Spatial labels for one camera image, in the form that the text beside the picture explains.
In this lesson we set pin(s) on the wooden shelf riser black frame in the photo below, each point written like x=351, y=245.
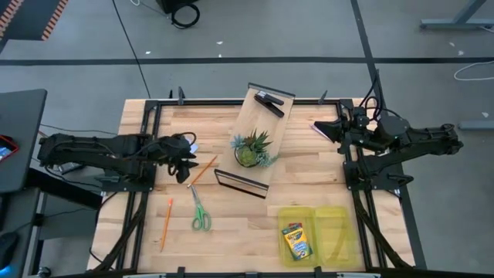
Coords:
x=258, y=116

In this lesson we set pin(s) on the black equipment box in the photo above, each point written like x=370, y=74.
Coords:
x=170, y=4

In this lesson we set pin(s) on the black stapler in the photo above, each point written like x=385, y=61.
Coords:
x=269, y=103

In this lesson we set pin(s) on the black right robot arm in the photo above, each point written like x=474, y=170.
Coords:
x=405, y=139

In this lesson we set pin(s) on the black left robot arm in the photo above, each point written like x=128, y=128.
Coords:
x=96, y=154

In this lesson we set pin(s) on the black power adapter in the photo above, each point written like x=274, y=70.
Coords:
x=71, y=168

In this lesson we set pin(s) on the dark grey desk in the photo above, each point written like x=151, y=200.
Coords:
x=19, y=135

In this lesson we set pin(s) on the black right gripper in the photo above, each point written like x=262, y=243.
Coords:
x=353, y=133

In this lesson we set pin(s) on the orange black striped mat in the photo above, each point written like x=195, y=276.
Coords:
x=31, y=15

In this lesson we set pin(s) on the grey metal floor foot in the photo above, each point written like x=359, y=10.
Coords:
x=476, y=125

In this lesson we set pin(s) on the pale blue sticky note pad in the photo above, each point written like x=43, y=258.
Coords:
x=194, y=148

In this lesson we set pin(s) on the translucent yellow pencil box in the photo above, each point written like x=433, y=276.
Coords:
x=332, y=235

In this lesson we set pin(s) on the red device on desk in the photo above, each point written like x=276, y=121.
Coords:
x=5, y=148

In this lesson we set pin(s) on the black metal table frame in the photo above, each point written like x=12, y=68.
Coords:
x=247, y=102

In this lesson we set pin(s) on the orange pencil with orange eraser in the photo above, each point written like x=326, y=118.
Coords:
x=166, y=226

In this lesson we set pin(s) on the silver pen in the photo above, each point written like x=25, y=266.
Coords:
x=315, y=129

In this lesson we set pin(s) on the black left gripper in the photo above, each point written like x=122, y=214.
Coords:
x=173, y=148

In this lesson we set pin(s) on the yellow green crayon box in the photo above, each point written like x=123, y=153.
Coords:
x=297, y=241

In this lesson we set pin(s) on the grey metal table leg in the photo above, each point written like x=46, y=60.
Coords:
x=455, y=24

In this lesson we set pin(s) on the succulent plant in black pot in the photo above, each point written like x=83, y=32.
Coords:
x=251, y=152

